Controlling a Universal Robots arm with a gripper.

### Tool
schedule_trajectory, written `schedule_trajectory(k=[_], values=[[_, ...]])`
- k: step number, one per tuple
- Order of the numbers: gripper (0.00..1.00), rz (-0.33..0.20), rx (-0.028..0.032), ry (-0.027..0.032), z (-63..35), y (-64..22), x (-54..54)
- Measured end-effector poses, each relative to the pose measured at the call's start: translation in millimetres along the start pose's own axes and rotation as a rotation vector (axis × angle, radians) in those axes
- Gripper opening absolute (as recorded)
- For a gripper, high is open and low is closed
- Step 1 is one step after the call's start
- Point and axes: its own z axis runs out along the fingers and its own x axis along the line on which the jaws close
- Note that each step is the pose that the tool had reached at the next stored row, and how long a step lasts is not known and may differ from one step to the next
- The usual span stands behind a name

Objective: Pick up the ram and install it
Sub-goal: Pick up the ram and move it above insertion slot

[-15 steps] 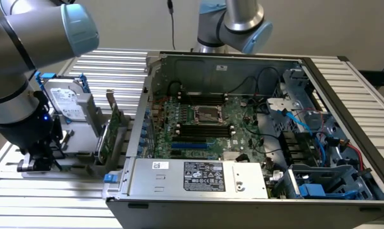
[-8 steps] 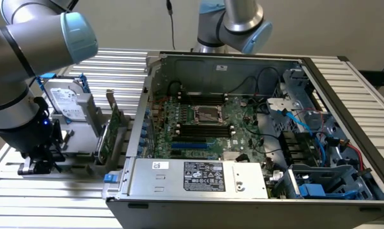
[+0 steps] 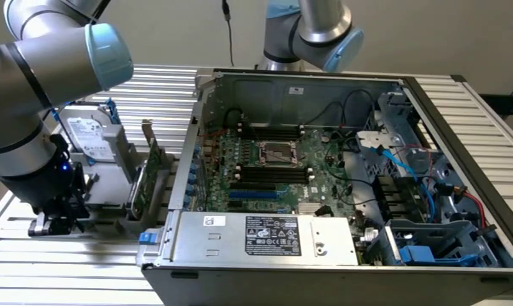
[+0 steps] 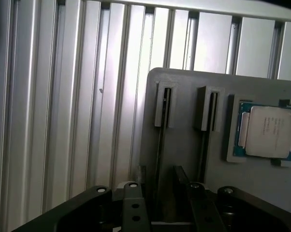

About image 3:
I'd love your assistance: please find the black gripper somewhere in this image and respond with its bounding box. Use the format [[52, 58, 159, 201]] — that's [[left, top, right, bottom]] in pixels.
[[28, 190, 91, 237]]

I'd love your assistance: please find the black RAM slot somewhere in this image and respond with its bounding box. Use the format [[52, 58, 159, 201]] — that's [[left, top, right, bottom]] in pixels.
[[239, 131, 304, 137], [236, 122, 304, 129], [242, 135, 306, 142], [233, 164, 315, 171], [233, 168, 316, 175], [238, 127, 304, 133], [233, 173, 316, 180], [233, 177, 319, 185]]

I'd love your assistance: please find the grey parts rack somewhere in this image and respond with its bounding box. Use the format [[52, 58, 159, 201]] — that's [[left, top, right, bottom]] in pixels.
[[47, 123, 181, 224]]

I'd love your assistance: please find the blue case latch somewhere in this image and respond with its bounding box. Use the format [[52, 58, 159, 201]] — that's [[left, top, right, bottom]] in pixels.
[[137, 232, 160, 247]]

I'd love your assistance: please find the green graphics card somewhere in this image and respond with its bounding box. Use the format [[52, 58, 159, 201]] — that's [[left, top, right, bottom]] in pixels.
[[125, 119, 168, 221]]

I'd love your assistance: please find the silver hard disk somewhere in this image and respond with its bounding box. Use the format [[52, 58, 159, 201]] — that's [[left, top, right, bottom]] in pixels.
[[56, 104, 121, 164]]

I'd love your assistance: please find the silver power supply unit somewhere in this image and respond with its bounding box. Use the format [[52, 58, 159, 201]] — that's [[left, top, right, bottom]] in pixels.
[[168, 211, 360, 267]]

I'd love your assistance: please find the blue expansion slot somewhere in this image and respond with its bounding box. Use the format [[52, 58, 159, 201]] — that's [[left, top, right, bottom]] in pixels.
[[227, 190, 279, 200]]

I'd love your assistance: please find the black expansion slot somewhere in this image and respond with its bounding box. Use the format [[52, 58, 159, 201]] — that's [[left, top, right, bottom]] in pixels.
[[227, 182, 279, 193]]

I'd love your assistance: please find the CPU socket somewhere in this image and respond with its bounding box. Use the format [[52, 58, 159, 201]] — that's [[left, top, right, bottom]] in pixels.
[[248, 139, 303, 168]]

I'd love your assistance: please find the open black PC case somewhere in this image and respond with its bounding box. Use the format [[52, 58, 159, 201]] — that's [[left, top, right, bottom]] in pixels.
[[135, 68, 513, 306]]

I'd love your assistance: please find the silver chipset heat sink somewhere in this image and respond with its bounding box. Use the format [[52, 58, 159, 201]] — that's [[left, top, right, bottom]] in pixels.
[[298, 201, 324, 217]]

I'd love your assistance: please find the green motherboard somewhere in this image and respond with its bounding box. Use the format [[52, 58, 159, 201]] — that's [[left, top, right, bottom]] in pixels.
[[191, 125, 360, 218]]

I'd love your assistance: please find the metal disk bay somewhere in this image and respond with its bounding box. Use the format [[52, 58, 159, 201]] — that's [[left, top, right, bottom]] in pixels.
[[352, 91, 446, 180]]

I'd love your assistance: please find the grey blue drive cage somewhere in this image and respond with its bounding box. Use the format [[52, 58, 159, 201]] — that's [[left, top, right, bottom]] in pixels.
[[366, 217, 503, 268]]

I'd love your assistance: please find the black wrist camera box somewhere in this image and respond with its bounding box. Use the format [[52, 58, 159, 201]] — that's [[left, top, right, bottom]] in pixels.
[[47, 133, 76, 180]]

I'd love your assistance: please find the black motherboard wire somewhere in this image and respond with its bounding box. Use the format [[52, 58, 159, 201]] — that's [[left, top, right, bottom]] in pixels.
[[323, 149, 356, 196]]

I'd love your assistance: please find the black hanging cable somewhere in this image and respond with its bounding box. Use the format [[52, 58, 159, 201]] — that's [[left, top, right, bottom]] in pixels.
[[220, 0, 236, 66]]

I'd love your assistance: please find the light blue SATA wire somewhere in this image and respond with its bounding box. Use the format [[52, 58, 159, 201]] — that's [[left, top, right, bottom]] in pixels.
[[371, 143, 418, 179]]

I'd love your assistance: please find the black looped wire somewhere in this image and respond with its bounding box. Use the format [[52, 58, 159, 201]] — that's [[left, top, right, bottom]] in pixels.
[[304, 89, 378, 129]]

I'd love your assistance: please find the red wire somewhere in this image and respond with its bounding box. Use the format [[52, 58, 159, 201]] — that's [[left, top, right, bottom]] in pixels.
[[460, 187, 488, 231]]

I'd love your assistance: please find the black table bracket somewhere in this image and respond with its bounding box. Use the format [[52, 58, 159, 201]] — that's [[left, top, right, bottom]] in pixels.
[[476, 78, 513, 121]]

